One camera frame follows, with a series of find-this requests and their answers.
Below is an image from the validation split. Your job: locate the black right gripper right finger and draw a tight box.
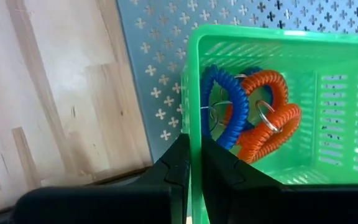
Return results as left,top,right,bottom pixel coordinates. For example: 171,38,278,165
201,136,285,224

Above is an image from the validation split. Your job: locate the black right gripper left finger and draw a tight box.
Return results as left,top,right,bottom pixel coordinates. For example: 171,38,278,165
138,133,192,224

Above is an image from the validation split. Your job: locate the red-orange spiral coil keychain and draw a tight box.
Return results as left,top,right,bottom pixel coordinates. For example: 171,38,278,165
235,103,303,165
224,69,290,127

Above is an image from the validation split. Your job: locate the green plastic basket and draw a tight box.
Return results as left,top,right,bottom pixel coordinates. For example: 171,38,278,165
180,24,358,224

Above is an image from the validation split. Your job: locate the grey perforated metal shelf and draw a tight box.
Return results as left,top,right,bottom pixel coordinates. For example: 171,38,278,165
116,0,358,162

